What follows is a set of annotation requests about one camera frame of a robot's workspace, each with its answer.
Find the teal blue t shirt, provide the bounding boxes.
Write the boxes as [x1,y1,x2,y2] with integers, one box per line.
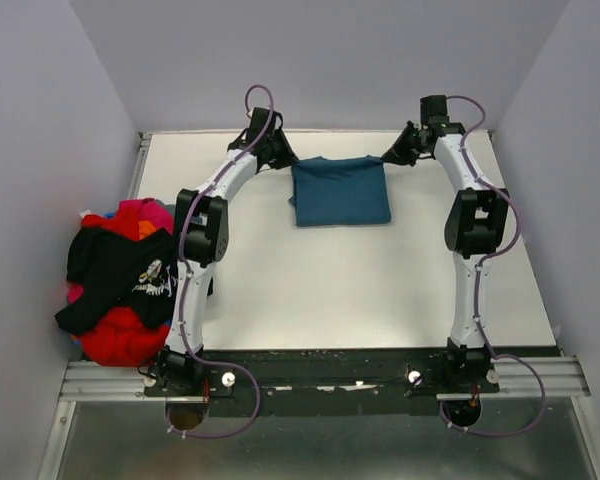
[289,156,392,227]

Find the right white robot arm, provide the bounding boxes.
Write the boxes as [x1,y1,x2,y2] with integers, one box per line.
[382,121,509,392]

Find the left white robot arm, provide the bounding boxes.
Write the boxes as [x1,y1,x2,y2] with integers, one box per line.
[155,107,297,395]

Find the orange t shirt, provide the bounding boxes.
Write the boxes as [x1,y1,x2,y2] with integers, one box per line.
[138,220,156,240]

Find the black t shirt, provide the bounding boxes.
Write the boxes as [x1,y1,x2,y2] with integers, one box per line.
[55,227,178,336]

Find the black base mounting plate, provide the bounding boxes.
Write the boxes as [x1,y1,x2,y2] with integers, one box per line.
[144,347,499,418]

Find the red t shirt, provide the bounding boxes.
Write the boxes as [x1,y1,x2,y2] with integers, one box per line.
[71,201,172,367]

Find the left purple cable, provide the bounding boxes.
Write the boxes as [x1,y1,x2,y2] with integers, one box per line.
[164,84,284,441]

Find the purple cable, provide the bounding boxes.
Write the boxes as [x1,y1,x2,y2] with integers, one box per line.
[164,84,284,441]
[439,94,549,436]

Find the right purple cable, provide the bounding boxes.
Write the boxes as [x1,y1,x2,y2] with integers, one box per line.
[439,94,549,436]

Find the aluminium frame rail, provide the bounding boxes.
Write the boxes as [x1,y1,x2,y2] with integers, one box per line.
[39,349,591,479]

